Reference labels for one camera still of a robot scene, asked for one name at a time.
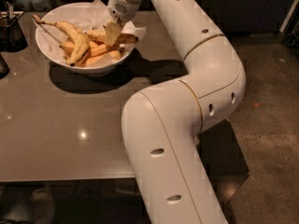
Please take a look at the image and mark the curved spotted banana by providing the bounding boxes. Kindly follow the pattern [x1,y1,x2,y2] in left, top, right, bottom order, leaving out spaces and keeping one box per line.
[33,15,90,66]

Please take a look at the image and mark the black mesh pen holder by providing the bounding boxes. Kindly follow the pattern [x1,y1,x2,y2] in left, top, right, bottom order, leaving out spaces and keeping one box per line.
[0,2,27,52]

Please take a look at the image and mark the orange fruit pieces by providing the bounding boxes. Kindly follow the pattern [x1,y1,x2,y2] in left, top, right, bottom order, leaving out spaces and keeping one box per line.
[60,41,121,67]

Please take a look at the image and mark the white paper liner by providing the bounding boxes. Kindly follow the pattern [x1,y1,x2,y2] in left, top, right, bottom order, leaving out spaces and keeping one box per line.
[36,0,146,76]

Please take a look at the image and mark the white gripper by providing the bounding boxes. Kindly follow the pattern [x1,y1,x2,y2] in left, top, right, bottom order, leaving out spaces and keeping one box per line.
[105,0,141,46]

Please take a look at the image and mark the dark round object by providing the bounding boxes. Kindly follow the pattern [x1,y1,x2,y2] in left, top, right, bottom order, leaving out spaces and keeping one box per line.
[0,54,9,79]

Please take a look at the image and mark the white bowl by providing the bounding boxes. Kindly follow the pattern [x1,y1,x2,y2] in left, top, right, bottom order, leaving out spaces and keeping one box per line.
[33,0,146,76]

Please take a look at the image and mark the straight spotted banana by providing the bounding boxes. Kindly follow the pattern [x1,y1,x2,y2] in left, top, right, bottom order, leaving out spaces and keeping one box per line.
[86,30,138,44]

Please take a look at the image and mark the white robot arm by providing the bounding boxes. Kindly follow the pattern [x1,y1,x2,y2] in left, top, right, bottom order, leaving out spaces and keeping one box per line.
[108,0,246,224]

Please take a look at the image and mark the dark cabinet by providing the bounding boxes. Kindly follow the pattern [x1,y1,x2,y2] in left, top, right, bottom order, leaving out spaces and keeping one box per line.
[59,0,294,33]

